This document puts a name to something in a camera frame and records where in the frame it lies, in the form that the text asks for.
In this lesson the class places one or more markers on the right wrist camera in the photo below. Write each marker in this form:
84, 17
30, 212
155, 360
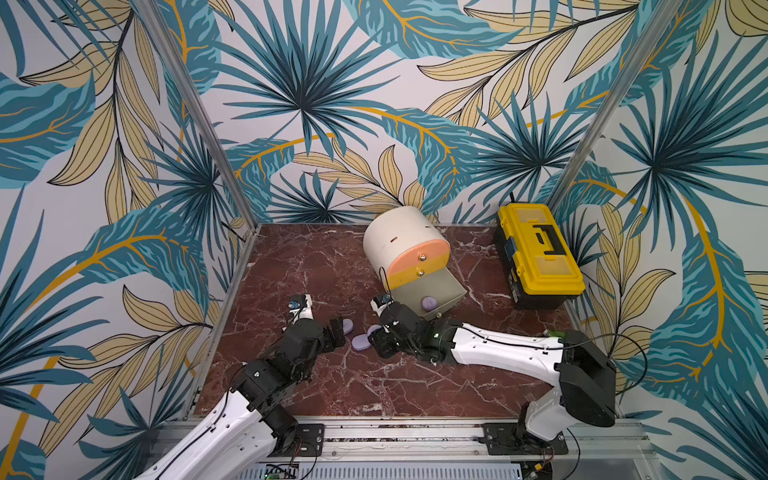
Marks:
380, 303

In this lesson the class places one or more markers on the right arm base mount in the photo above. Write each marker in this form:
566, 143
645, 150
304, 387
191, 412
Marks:
512, 439

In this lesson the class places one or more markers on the white cylindrical drawer cabinet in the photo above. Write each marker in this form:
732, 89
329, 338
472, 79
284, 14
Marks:
394, 231

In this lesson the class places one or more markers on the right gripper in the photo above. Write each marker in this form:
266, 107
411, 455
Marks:
387, 333

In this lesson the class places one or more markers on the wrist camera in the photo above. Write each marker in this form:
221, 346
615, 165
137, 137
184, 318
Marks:
380, 303
300, 307

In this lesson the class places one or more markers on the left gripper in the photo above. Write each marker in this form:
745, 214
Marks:
337, 330

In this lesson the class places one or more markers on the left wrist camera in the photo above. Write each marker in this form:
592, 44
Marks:
300, 307

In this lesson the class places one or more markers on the orange top drawer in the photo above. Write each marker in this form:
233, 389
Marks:
428, 256

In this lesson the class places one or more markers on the aluminium front rail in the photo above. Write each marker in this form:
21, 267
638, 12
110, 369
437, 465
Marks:
448, 448

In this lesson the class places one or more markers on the yellow drawer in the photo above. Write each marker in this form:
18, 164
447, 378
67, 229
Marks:
417, 275

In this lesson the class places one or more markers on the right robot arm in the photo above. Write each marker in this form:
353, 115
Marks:
582, 378

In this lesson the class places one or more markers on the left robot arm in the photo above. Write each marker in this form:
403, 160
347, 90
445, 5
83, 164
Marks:
249, 424

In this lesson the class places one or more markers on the yellow black toolbox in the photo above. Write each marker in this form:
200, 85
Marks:
539, 267

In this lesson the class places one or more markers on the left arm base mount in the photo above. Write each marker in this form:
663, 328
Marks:
304, 440

